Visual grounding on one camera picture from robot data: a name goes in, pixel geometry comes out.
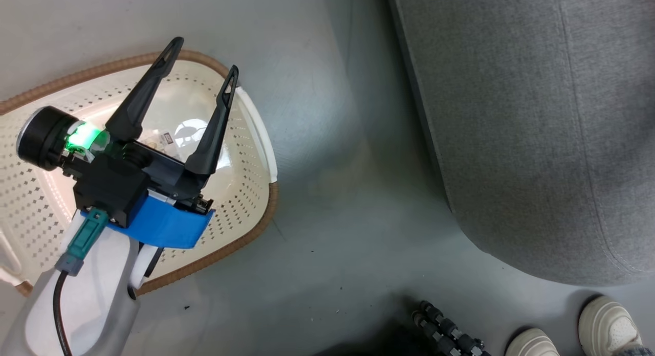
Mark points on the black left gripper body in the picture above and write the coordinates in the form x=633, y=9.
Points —
x=46, y=136

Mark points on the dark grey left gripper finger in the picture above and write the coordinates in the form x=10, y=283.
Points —
x=138, y=105
x=212, y=141

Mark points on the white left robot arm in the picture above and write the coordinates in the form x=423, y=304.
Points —
x=92, y=294

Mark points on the grey fabric sofa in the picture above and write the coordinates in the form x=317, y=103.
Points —
x=511, y=115

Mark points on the cream perforated laundry basket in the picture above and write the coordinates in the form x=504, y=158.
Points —
x=245, y=192

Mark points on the white sneaker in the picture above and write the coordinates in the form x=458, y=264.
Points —
x=609, y=325
x=532, y=345

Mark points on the blue jeans leg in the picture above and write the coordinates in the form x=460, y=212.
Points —
x=637, y=352

